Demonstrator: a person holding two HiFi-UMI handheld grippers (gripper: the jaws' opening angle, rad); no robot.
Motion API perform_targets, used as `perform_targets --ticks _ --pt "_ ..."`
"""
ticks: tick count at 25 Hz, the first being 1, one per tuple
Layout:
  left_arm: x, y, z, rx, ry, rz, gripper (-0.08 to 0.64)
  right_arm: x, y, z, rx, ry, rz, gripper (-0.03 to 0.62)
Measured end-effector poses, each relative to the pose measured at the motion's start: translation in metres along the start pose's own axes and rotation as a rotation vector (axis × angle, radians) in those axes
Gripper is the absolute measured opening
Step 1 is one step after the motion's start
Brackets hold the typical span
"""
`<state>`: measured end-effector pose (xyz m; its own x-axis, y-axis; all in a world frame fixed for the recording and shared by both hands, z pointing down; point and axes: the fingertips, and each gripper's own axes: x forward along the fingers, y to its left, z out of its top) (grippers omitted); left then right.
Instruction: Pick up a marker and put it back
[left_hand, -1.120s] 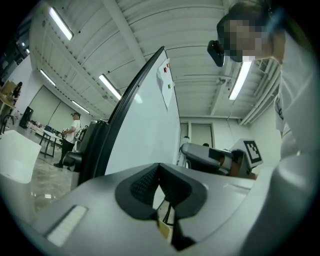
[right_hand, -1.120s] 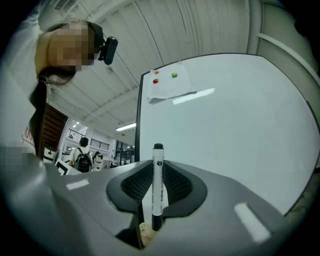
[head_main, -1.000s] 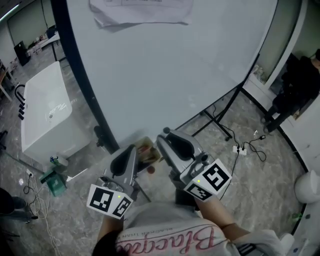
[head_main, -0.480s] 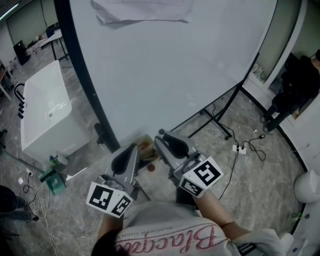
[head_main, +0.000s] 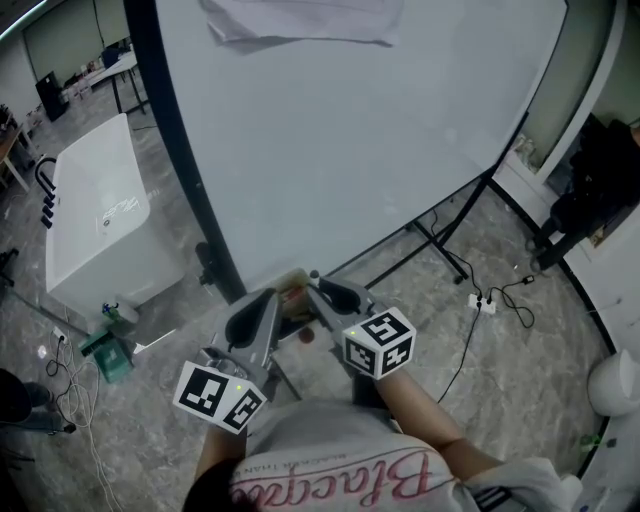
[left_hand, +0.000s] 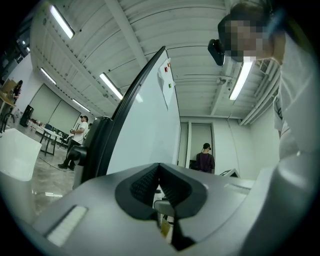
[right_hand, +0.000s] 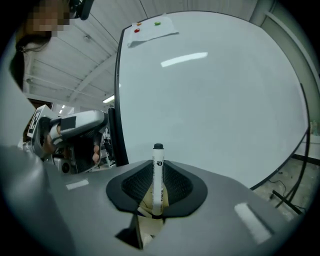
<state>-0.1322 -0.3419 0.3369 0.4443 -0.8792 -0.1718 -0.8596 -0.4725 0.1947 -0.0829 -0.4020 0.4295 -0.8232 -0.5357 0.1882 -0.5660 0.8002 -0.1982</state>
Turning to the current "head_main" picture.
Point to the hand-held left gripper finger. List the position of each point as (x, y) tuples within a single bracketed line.
[(247, 322), (267, 335)]

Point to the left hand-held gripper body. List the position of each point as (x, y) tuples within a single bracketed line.
[(220, 395)]

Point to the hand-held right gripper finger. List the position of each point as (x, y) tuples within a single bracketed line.
[(322, 310), (345, 297)]

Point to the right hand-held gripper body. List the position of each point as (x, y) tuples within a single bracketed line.
[(382, 345)]

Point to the person's left forearm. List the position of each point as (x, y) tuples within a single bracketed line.
[(215, 460)]

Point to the person's right forearm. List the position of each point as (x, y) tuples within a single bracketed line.
[(430, 425)]

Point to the whiteboard on black stand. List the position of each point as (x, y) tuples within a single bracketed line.
[(325, 140)]

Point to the black box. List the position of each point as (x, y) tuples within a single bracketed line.
[(51, 96)]

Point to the white power strip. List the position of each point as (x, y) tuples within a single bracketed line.
[(482, 303)]

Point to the person's grey printed shirt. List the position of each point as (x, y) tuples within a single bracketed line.
[(350, 465)]

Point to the green spray bottle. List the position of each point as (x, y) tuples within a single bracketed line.
[(111, 312)]

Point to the white bathtub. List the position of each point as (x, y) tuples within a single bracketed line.
[(100, 210)]

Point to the small green bottle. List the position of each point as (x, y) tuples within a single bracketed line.
[(591, 442)]

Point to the white round basin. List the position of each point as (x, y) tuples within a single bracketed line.
[(617, 382)]

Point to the black office chair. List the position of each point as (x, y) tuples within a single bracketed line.
[(6, 265)]

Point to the white paper sheet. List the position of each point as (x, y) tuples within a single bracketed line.
[(310, 22)]

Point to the white long table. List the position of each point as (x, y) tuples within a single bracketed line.
[(122, 67)]

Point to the wooden desk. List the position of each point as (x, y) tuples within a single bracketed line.
[(12, 150)]

